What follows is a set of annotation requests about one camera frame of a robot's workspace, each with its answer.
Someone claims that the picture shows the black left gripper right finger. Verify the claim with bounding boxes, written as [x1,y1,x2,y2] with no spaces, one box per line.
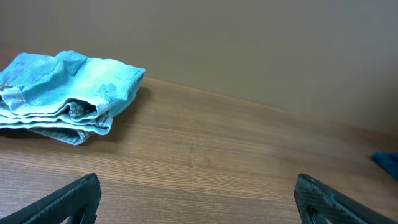
[294,174,397,224]

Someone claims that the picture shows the blue crumpled garment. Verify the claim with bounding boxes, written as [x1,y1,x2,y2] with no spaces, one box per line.
[371,152,398,181]

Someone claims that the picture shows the light blue folded denim shorts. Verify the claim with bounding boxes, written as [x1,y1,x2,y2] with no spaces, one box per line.
[1,51,146,146]

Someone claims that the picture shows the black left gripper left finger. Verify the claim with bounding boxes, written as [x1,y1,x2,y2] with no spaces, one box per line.
[1,173,101,224]

